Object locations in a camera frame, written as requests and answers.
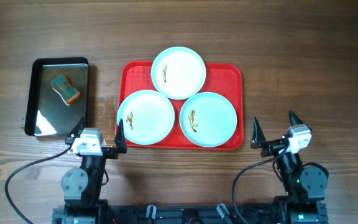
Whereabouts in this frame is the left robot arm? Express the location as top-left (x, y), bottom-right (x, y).
top-left (52, 118), bottom-right (127, 224)

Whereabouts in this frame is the teal orange sponge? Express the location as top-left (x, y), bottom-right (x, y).
top-left (50, 74), bottom-right (81, 105)

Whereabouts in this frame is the red plastic tray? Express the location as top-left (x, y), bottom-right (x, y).
top-left (118, 60), bottom-right (244, 151)

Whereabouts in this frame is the right black cable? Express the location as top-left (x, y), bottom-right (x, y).
top-left (231, 146), bottom-right (290, 224)

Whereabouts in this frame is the white plate top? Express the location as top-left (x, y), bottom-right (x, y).
top-left (150, 47), bottom-right (206, 100)

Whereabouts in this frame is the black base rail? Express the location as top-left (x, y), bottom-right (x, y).
top-left (52, 203), bottom-right (329, 224)

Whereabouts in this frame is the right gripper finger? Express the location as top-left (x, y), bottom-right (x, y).
top-left (288, 110), bottom-right (312, 131)
top-left (250, 117), bottom-right (267, 149)

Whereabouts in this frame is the white plate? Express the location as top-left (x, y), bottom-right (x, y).
top-left (116, 90), bottom-right (175, 145)
top-left (150, 47), bottom-right (206, 100)
top-left (179, 92), bottom-right (237, 147)

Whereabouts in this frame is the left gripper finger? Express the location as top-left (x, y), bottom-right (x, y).
top-left (114, 119), bottom-right (127, 154)
top-left (65, 116), bottom-right (86, 140)

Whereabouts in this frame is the black metal water tray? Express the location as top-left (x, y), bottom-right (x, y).
top-left (24, 57), bottom-right (90, 136)

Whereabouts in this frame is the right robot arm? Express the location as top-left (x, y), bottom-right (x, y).
top-left (250, 110), bottom-right (329, 224)

